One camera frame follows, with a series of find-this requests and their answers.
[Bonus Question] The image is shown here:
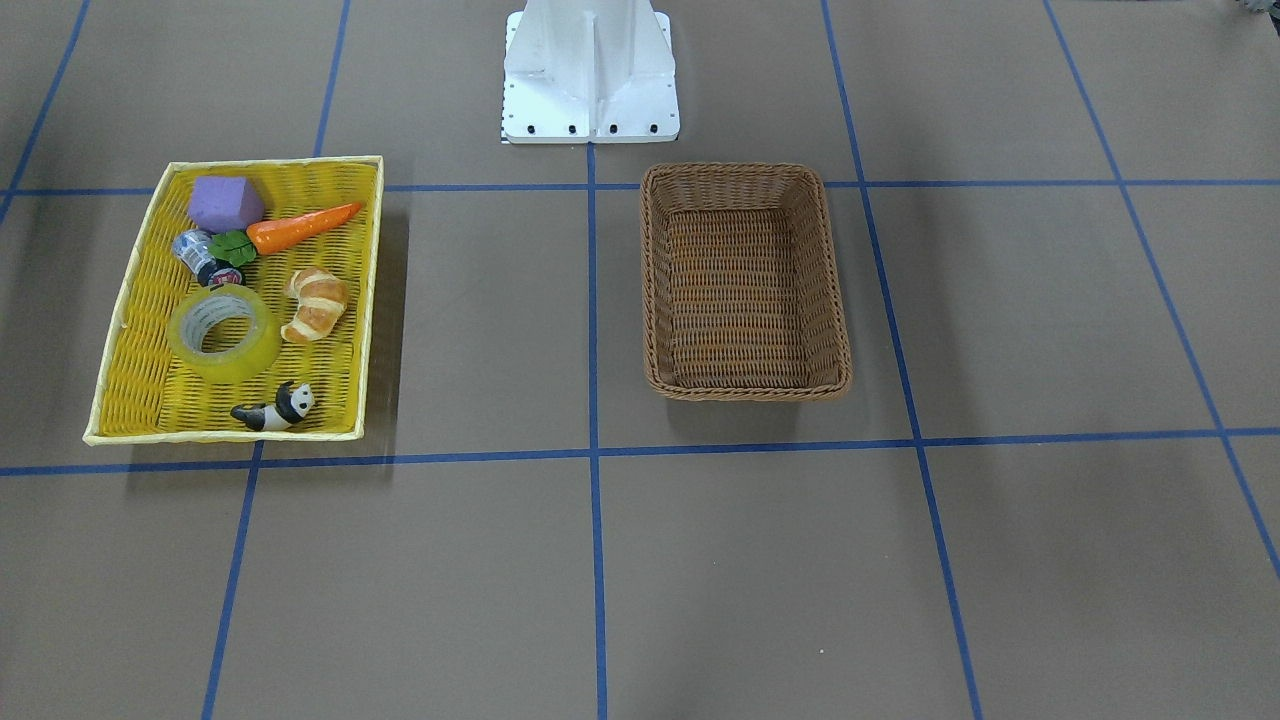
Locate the yellow packing tape roll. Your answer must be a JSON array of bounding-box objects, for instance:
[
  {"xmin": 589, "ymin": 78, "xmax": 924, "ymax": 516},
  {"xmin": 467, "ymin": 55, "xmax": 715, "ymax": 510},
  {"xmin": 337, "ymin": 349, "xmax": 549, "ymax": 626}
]
[{"xmin": 165, "ymin": 284, "xmax": 282, "ymax": 384}]

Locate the brown wicker basket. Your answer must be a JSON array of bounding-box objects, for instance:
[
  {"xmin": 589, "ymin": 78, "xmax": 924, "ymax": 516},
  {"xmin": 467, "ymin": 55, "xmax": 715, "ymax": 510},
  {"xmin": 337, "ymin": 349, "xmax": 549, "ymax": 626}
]
[{"xmin": 639, "ymin": 161, "xmax": 854, "ymax": 402}]

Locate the yellow woven basket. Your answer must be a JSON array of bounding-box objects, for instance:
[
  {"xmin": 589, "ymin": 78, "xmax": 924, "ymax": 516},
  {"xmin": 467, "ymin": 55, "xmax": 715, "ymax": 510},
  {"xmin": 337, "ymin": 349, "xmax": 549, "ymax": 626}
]
[{"xmin": 83, "ymin": 155, "xmax": 384, "ymax": 446}]

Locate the toy croissant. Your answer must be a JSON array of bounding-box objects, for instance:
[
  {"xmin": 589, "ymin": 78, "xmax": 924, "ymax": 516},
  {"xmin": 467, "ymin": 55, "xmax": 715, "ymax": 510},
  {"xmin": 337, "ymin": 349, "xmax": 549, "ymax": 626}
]
[{"xmin": 280, "ymin": 266, "xmax": 349, "ymax": 345}]

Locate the toy panda figure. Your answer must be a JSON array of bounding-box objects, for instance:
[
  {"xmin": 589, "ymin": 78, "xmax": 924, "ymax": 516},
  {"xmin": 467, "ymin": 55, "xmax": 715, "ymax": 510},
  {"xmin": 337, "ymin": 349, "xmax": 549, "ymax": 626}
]
[{"xmin": 229, "ymin": 380, "xmax": 315, "ymax": 432}]

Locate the orange toy carrot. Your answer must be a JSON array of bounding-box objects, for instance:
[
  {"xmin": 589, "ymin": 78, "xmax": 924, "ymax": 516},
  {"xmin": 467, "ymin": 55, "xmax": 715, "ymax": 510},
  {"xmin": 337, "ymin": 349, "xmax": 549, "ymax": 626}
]
[{"xmin": 209, "ymin": 202, "xmax": 364, "ymax": 268}]

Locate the purple foam block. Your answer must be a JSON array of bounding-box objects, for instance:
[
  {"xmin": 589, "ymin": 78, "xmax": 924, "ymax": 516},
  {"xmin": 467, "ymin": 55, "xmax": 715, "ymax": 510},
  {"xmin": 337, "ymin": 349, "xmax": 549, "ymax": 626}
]
[{"xmin": 187, "ymin": 176, "xmax": 266, "ymax": 234}]

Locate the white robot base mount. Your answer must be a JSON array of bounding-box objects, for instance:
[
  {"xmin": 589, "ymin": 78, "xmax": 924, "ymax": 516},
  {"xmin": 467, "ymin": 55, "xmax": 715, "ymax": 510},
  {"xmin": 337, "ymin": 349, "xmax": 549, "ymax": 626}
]
[{"xmin": 500, "ymin": 1, "xmax": 681, "ymax": 145}]

